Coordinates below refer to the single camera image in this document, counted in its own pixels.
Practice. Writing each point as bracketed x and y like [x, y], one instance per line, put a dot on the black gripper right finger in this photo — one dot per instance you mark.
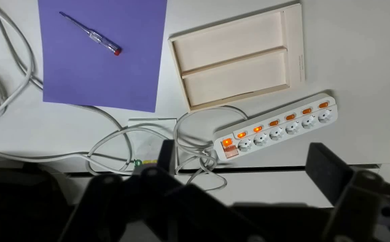
[361, 198]

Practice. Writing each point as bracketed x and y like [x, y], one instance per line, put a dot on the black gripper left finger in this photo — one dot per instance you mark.
[172, 211]

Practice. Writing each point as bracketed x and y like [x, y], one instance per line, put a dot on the clear red-tipped screwdriver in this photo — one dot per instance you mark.
[94, 35]

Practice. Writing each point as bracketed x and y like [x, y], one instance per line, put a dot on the wooden two-compartment tray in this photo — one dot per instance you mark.
[249, 55]

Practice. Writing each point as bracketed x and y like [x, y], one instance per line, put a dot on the white power strip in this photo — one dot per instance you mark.
[275, 126]

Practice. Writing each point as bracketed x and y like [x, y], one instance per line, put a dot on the purple paper sheet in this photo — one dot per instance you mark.
[81, 71]

